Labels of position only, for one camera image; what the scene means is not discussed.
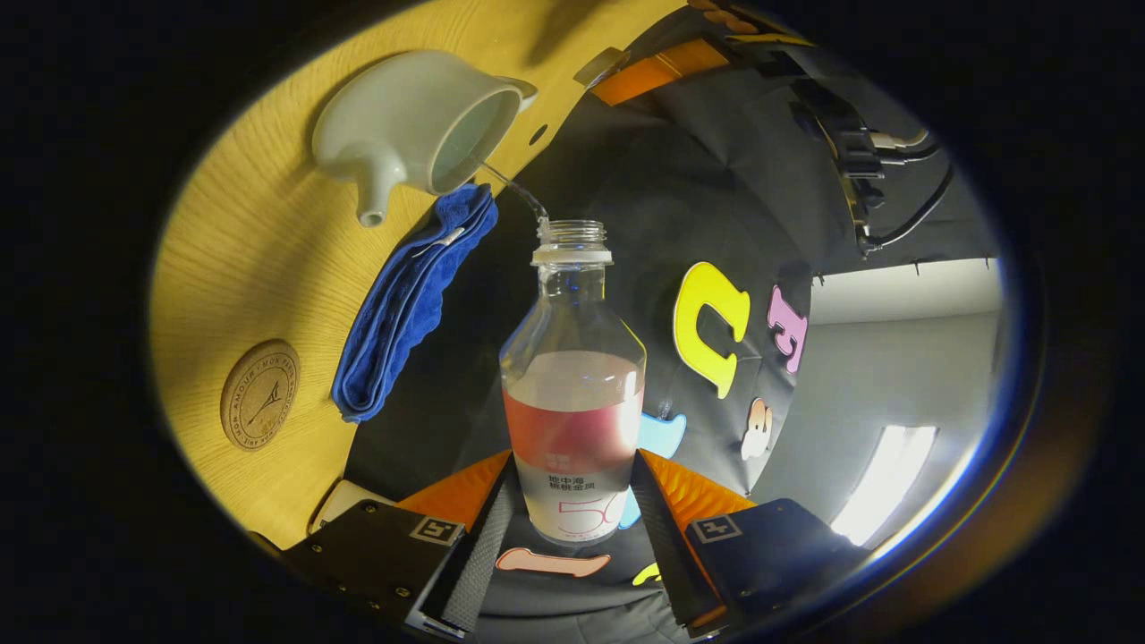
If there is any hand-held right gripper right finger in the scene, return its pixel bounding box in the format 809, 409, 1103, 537
631, 447, 874, 638

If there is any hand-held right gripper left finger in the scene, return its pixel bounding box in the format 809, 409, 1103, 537
282, 450, 521, 638

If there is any white teacup lid blue knob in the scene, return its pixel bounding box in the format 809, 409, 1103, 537
572, 47, 632, 89

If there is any clear water bottle pink label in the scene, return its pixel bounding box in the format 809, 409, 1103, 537
499, 219, 647, 547

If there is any round cork coaster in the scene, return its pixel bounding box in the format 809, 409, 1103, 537
220, 339, 301, 451

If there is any white ceramic teacup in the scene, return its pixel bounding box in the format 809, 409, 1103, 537
311, 49, 539, 229

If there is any ceiling light panel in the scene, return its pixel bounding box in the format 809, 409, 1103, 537
830, 425, 940, 547

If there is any folded blue towel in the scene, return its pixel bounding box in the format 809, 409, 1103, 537
331, 183, 499, 423

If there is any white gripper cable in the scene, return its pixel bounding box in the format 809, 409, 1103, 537
869, 128, 931, 153

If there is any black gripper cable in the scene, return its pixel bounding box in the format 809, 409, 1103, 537
863, 161, 954, 253

